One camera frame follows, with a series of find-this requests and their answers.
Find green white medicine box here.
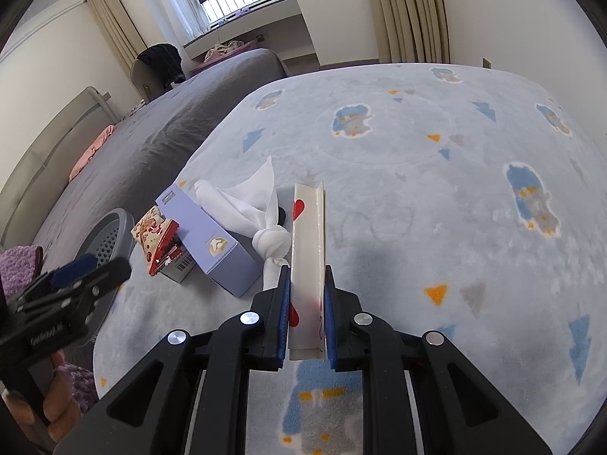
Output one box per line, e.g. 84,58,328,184
131,206,195,282

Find beige headboard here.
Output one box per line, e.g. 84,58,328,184
1,86,118,249

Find grey bed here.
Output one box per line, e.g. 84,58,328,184
34,48,288,270

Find left beige curtain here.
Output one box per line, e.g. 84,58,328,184
86,0,146,76

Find chair with black garment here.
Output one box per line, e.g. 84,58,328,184
131,43,186,104

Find lavender rectangular box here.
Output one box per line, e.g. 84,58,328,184
156,184,263,298

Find grey perforated trash basket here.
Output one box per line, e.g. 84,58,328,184
75,207,135,347

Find pink clothes on sill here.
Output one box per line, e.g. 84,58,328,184
203,40,250,64

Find beige curtain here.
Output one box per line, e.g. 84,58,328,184
370,0,451,64
86,0,146,76

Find knotted white tissue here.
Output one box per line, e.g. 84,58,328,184
195,156,291,291

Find white carton with red hearts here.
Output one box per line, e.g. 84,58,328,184
288,184,326,361

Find pink cloth on bed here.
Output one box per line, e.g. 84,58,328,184
68,124,115,182

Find white sheer curtain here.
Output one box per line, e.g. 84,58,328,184
145,0,210,46

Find light blue patterned blanket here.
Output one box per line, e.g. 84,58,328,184
91,61,607,455

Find right beige curtain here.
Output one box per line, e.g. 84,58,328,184
370,0,451,64

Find purple knitted sleeve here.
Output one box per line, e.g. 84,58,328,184
0,245,99,414

